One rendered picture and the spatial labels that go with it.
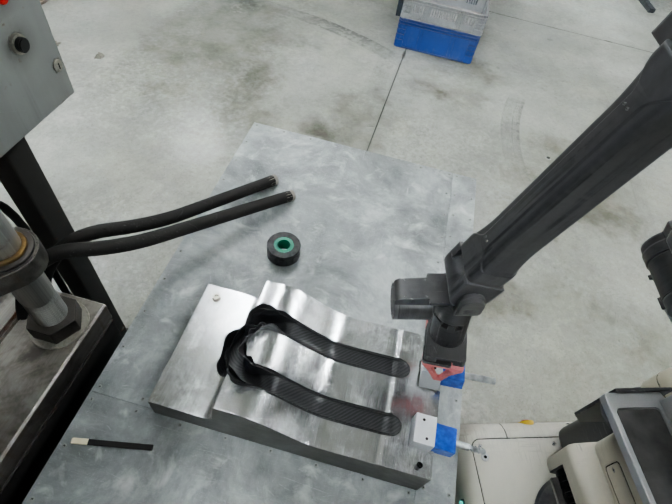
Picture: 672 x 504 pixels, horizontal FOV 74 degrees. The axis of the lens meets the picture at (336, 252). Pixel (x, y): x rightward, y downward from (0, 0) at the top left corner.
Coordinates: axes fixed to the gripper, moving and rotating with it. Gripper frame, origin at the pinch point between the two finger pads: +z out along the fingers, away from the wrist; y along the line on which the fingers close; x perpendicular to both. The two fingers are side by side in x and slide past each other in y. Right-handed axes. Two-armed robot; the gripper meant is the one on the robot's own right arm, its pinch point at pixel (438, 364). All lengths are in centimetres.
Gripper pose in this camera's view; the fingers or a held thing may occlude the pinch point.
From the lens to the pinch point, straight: 84.9
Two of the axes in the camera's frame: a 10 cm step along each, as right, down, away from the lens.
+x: 9.7, 1.6, -1.7
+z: 0.0, 7.3, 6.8
